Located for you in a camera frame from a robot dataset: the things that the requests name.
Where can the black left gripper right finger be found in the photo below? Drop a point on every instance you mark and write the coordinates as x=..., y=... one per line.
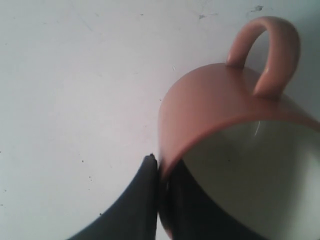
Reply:
x=187, y=213

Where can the pink ceramic mug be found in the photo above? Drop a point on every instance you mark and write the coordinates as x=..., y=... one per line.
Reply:
x=251, y=149

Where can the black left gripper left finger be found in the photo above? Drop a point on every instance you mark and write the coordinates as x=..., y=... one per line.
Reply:
x=133, y=216

